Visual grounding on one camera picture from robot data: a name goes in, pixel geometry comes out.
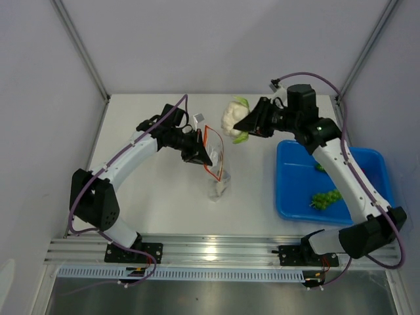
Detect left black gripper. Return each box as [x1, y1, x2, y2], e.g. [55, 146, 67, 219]
[169, 129, 212, 167]

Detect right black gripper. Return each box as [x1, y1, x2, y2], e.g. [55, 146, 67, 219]
[234, 97, 299, 138]

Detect white toy cauliflower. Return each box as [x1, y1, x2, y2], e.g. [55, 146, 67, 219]
[221, 96, 250, 144]

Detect clear zip bag orange zipper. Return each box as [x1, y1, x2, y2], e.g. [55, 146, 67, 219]
[203, 125, 231, 202]

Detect grey toy fish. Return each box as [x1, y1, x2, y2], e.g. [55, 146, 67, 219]
[209, 181, 230, 200]

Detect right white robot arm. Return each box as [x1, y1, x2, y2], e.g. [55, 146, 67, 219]
[232, 91, 407, 265]

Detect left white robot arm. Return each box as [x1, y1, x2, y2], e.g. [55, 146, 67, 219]
[69, 104, 213, 263]

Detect blue plastic tray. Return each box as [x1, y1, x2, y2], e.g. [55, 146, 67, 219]
[275, 140, 395, 226]

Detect green toy chili pepper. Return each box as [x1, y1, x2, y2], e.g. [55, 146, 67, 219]
[314, 163, 326, 173]

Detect green toy grapes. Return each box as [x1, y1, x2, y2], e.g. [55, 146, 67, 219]
[310, 189, 342, 211]

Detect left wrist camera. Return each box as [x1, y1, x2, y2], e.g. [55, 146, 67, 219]
[192, 113, 205, 131]

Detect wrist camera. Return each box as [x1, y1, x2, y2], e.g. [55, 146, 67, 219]
[192, 113, 205, 131]
[270, 79, 319, 121]

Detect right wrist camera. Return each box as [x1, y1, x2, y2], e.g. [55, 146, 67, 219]
[270, 79, 319, 121]

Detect aluminium mounting rail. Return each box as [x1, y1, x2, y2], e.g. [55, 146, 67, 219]
[43, 233, 403, 270]

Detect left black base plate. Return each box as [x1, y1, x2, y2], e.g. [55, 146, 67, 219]
[104, 241, 163, 264]

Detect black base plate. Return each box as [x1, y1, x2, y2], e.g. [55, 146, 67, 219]
[271, 245, 339, 267]
[104, 241, 163, 264]

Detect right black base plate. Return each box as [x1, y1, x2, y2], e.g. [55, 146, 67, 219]
[271, 245, 339, 267]

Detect white slotted cable duct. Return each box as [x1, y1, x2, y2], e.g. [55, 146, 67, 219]
[58, 265, 305, 283]

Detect right aluminium frame post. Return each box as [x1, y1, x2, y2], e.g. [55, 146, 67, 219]
[335, 0, 402, 105]

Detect aluminium frame post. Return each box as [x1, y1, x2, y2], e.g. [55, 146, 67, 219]
[335, 0, 402, 105]
[50, 0, 110, 104]

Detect left aluminium frame post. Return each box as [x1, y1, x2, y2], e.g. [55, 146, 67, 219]
[50, 0, 110, 104]

